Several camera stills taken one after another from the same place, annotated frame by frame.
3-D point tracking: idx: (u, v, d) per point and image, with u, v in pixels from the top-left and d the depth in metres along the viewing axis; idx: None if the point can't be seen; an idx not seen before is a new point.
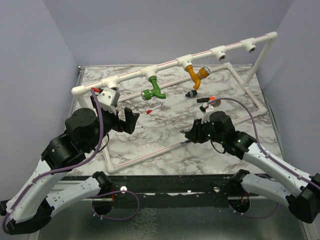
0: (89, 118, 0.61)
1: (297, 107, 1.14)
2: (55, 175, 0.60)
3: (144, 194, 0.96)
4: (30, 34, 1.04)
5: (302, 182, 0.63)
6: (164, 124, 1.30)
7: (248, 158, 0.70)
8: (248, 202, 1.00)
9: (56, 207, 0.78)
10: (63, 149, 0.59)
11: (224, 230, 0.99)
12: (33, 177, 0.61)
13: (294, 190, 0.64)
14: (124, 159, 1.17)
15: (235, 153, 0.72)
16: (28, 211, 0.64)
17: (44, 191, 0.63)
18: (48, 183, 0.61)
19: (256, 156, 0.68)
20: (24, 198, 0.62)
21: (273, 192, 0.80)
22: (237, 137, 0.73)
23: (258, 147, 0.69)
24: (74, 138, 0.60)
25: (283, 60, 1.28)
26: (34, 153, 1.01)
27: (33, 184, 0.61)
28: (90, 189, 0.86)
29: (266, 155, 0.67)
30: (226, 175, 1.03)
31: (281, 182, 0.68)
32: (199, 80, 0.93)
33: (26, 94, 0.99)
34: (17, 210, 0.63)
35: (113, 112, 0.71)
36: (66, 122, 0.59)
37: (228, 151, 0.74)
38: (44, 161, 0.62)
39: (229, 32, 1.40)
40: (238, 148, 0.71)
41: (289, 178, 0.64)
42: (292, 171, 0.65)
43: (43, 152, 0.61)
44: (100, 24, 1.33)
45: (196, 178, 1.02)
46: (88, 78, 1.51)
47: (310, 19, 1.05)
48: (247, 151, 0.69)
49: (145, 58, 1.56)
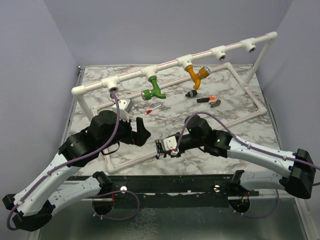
0: (113, 119, 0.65)
1: (297, 108, 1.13)
2: (70, 170, 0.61)
3: (144, 194, 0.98)
4: (30, 35, 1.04)
5: (288, 162, 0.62)
6: (164, 124, 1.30)
7: (232, 155, 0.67)
8: (248, 202, 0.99)
9: (56, 206, 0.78)
10: (81, 145, 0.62)
11: (224, 230, 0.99)
12: (48, 170, 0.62)
13: (283, 172, 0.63)
14: (124, 159, 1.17)
15: (218, 154, 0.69)
16: (37, 204, 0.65)
17: (54, 187, 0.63)
18: (61, 177, 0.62)
19: (239, 151, 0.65)
20: (35, 191, 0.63)
21: (268, 180, 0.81)
22: (216, 137, 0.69)
23: (238, 142, 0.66)
24: (96, 135, 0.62)
25: (283, 60, 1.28)
26: (34, 153, 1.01)
27: (47, 177, 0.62)
28: (90, 189, 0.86)
29: (248, 147, 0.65)
30: (226, 175, 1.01)
31: (269, 168, 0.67)
32: (199, 80, 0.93)
33: (26, 94, 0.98)
34: (26, 202, 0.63)
35: (126, 119, 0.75)
36: (93, 119, 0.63)
37: (210, 153, 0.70)
38: (61, 154, 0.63)
39: (229, 32, 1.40)
40: (221, 149, 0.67)
41: (276, 162, 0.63)
42: (275, 153, 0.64)
43: (61, 146, 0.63)
44: (101, 24, 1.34)
45: (196, 178, 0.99)
46: (88, 78, 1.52)
47: (310, 19, 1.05)
48: (229, 149, 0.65)
49: (145, 58, 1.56)
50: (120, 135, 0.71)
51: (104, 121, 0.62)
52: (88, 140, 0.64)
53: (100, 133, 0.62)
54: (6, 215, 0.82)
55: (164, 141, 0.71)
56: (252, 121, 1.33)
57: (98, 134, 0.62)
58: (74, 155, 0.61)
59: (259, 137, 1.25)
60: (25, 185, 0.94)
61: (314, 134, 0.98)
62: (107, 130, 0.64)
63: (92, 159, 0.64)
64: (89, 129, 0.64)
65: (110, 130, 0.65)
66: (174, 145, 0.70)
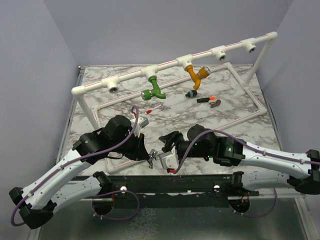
0: (128, 121, 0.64)
1: (297, 107, 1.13)
2: (83, 165, 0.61)
3: (144, 195, 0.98)
4: (29, 36, 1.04)
5: (306, 166, 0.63)
6: (164, 124, 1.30)
7: (247, 163, 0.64)
8: (248, 202, 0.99)
9: (58, 204, 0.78)
10: (93, 144, 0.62)
11: (224, 230, 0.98)
12: (61, 164, 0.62)
13: (302, 175, 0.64)
14: (124, 159, 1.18)
15: (230, 164, 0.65)
16: (45, 198, 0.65)
17: (64, 181, 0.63)
18: (73, 172, 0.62)
19: (255, 158, 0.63)
20: (46, 183, 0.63)
21: (274, 181, 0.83)
22: (225, 146, 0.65)
23: (251, 150, 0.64)
24: (110, 135, 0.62)
25: (283, 60, 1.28)
26: (33, 153, 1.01)
27: (59, 171, 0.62)
28: (91, 188, 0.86)
29: (263, 154, 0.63)
30: (226, 175, 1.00)
31: (285, 172, 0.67)
32: (199, 80, 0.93)
33: (25, 94, 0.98)
34: (36, 195, 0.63)
35: (137, 134, 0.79)
36: (110, 120, 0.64)
37: (221, 165, 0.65)
38: (75, 150, 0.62)
39: (228, 32, 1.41)
40: (232, 159, 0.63)
41: (294, 166, 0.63)
42: (293, 158, 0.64)
43: (75, 142, 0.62)
44: (100, 25, 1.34)
45: (196, 178, 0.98)
46: (88, 78, 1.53)
47: (310, 20, 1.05)
48: (244, 158, 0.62)
49: (145, 59, 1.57)
50: (127, 147, 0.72)
51: (120, 123, 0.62)
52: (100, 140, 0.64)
53: (115, 133, 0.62)
54: (6, 215, 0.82)
55: (163, 160, 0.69)
56: (252, 121, 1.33)
57: (112, 134, 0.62)
58: (87, 153, 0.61)
59: (259, 137, 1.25)
60: (25, 185, 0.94)
61: (314, 133, 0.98)
62: (120, 132, 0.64)
63: (101, 158, 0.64)
64: (104, 128, 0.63)
65: (123, 132, 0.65)
66: (173, 164, 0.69)
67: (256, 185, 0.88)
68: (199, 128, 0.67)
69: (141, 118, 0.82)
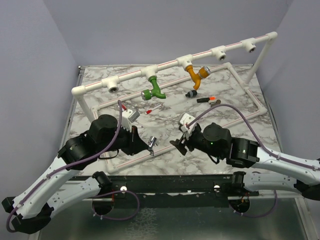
0: (113, 122, 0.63)
1: (297, 107, 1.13)
2: (69, 172, 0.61)
3: (144, 195, 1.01)
4: (29, 36, 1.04)
5: (318, 173, 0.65)
6: (164, 124, 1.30)
7: (259, 166, 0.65)
8: (248, 202, 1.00)
9: (55, 208, 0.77)
10: (80, 149, 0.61)
11: (224, 230, 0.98)
12: (47, 173, 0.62)
13: (312, 181, 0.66)
14: (124, 159, 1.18)
15: (243, 166, 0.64)
16: (36, 207, 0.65)
17: (53, 190, 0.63)
18: (60, 180, 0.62)
19: (269, 162, 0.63)
20: (35, 193, 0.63)
21: (279, 184, 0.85)
22: (238, 147, 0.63)
23: (265, 152, 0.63)
24: (95, 138, 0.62)
25: (283, 60, 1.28)
26: (33, 153, 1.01)
27: (46, 180, 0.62)
28: (90, 190, 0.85)
29: (278, 158, 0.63)
30: (226, 175, 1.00)
31: (295, 177, 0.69)
32: (199, 80, 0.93)
33: (25, 94, 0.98)
34: (26, 205, 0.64)
35: (129, 129, 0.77)
36: (92, 122, 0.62)
37: (234, 166, 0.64)
38: (61, 157, 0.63)
39: (228, 32, 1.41)
40: (246, 161, 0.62)
41: (307, 173, 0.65)
42: (306, 164, 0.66)
43: (60, 150, 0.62)
44: (100, 25, 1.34)
45: (196, 178, 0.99)
46: (88, 78, 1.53)
47: (310, 20, 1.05)
48: (258, 161, 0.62)
49: (145, 58, 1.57)
50: (120, 143, 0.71)
51: (103, 125, 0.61)
52: (86, 143, 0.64)
53: (99, 136, 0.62)
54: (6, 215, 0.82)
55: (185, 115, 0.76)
56: (252, 121, 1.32)
57: (97, 137, 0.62)
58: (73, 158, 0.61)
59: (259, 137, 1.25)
60: (25, 185, 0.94)
61: (314, 134, 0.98)
62: (106, 134, 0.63)
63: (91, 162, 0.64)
64: (89, 132, 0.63)
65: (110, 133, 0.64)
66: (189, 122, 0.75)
67: (258, 186, 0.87)
68: (216, 127, 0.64)
69: (129, 111, 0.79)
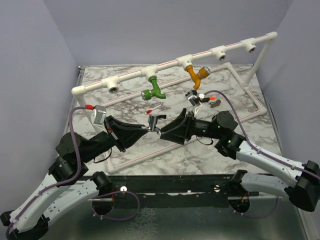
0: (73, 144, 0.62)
1: (297, 107, 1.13)
2: (60, 187, 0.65)
3: (144, 194, 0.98)
4: (30, 37, 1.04)
5: (296, 172, 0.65)
6: (164, 124, 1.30)
7: (241, 158, 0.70)
8: (248, 202, 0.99)
9: (51, 218, 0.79)
10: (67, 166, 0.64)
11: (224, 230, 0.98)
12: (39, 189, 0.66)
13: (289, 180, 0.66)
14: (124, 159, 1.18)
15: (227, 154, 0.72)
16: (31, 222, 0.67)
17: (47, 204, 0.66)
18: (52, 196, 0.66)
19: (248, 154, 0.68)
20: (29, 209, 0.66)
21: (271, 186, 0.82)
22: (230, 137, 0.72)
23: (248, 145, 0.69)
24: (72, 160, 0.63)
25: (283, 60, 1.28)
26: (33, 153, 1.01)
27: (39, 196, 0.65)
28: (88, 194, 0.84)
29: (257, 151, 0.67)
30: (226, 175, 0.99)
31: (276, 174, 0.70)
32: (199, 80, 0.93)
33: (26, 94, 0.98)
34: (21, 220, 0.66)
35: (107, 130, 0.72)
36: (57, 149, 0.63)
37: (218, 151, 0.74)
38: (51, 175, 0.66)
39: (228, 32, 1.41)
40: (230, 150, 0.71)
41: (283, 170, 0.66)
42: (284, 162, 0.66)
43: (50, 167, 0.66)
44: (100, 25, 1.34)
45: (196, 178, 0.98)
46: (88, 78, 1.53)
47: (310, 20, 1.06)
48: (238, 151, 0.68)
49: (145, 58, 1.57)
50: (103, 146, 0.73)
51: (65, 150, 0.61)
52: None
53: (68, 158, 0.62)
54: None
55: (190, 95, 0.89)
56: (252, 121, 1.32)
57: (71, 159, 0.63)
58: (63, 175, 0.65)
59: (259, 137, 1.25)
60: (25, 185, 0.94)
61: (314, 133, 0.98)
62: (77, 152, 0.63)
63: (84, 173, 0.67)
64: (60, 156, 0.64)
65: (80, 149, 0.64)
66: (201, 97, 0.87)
67: (256, 185, 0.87)
68: (229, 115, 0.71)
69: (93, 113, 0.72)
